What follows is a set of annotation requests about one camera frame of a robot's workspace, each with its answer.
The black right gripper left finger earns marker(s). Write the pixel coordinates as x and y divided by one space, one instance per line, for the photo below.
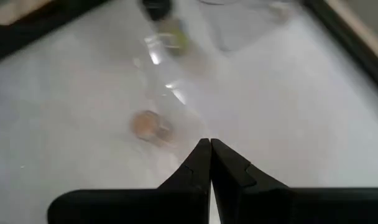
176 205

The black-lid spice jar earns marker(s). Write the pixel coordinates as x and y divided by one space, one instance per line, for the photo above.
156 9

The black metal table frame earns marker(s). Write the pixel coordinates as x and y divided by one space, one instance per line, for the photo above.
21 34

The clear plastic bin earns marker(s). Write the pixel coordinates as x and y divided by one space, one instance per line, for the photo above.
238 25

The brown-lid spice jar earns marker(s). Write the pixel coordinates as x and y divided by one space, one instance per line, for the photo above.
145 124

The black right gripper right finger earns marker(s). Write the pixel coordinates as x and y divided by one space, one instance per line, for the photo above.
270 205

